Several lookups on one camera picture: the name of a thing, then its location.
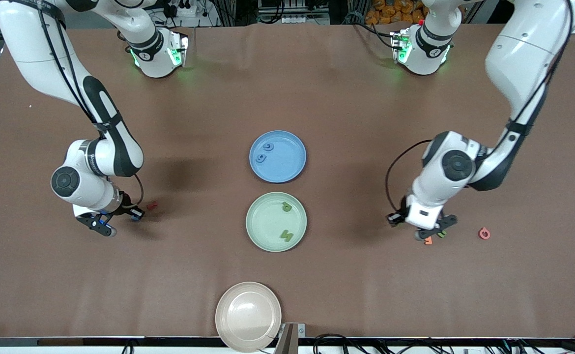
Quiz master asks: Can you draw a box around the blue round plate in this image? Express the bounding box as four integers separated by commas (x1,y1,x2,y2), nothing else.
249,130,307,184

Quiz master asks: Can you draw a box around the pale green round plate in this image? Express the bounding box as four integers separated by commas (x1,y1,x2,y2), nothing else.
246,191,308,253

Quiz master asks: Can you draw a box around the brown table cover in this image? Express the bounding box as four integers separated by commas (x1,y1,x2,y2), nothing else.
0,22,575,340

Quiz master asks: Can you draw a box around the beige round plate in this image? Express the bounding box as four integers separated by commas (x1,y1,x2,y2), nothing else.
215,281,282,354

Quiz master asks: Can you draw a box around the pile of orange objects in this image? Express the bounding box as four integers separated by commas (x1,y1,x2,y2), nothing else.
365,0,428,25

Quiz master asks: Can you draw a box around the white power strip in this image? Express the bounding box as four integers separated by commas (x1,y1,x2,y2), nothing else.
167,0,201,18

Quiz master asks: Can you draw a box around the black cable loop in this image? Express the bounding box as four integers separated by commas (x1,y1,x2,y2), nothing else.
313,333,367,354

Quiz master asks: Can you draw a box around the black table edge rail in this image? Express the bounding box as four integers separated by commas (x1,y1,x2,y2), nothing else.
0,336,575,349

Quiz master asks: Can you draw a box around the grey metal mount bracket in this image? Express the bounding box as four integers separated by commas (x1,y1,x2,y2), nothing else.
274,322,306,354

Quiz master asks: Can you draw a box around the black base cable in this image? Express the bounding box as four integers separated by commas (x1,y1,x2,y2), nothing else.
351,20,396,40

